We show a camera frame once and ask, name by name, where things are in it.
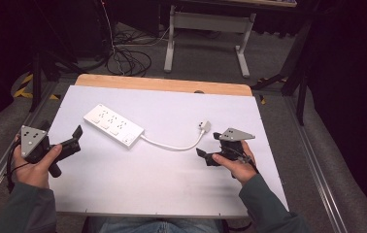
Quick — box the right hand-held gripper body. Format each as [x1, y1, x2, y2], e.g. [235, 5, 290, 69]
[204, 127, 256, 167]

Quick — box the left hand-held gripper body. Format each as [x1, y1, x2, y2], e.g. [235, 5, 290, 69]
[19, 120, 83, 179]

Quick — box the white plug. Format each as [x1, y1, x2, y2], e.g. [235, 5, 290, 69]
[198, 119, 212, 134]

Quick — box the white power strip cable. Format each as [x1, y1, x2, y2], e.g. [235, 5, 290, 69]
[140, 128, 206, 152]

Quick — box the white power strip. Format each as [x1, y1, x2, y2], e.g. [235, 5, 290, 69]
[83, 103, 146, 150]

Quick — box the person's right hand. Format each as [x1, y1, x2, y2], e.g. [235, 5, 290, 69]
[211, 139, 259, 187]

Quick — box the person's left hand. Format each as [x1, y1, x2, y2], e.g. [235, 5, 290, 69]
[12, 135, 64, 190]

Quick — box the white table board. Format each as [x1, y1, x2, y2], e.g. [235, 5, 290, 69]
[47, 84, 290, 219]

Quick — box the yellow black floor tape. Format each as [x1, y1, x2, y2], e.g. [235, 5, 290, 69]
[13, 73, 61, 101]

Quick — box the black stand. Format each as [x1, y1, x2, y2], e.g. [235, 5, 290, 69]
[250, 18, 313, 127]
[28, 0, 83, 114]

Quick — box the wooden desk top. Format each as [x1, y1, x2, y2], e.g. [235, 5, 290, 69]
[184, 0, 298, 9]

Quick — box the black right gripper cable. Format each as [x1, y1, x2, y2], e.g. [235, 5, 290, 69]
[231, 152, 259, 175]

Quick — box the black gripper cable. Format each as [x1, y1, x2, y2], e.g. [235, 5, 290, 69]
[5, 141, 30, 194]
[231, 152, 259, 175]

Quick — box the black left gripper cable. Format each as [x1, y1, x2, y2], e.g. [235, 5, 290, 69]
[5, 141, 30, 194]

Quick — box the tangle of black floor cables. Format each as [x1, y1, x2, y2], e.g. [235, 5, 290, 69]
[105, 18, 170, 78]

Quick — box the white metal desk frame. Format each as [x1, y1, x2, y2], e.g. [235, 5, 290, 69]
[163, 4, 257, 79]

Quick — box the red white hanging cable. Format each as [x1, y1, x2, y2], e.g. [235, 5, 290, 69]
[99, 0, 116, 52]

